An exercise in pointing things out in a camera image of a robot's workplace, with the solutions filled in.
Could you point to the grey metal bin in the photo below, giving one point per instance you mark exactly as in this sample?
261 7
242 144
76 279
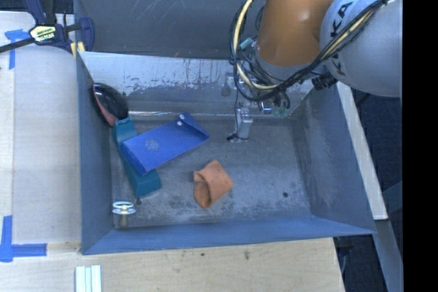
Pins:
260 167

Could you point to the black cylinder on white bracket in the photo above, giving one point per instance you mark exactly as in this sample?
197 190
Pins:
323 81

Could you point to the orange cloth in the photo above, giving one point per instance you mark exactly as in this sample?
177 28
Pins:
212 183

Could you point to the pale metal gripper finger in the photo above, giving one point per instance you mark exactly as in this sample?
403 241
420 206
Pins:
245 126
236 123

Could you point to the teal flat block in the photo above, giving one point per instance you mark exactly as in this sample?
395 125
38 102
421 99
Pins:
145 181

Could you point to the blue folded metal tray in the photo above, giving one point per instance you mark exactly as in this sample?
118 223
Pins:
164 145

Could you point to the black and red oval object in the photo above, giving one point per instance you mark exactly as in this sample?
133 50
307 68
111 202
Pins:
111 102

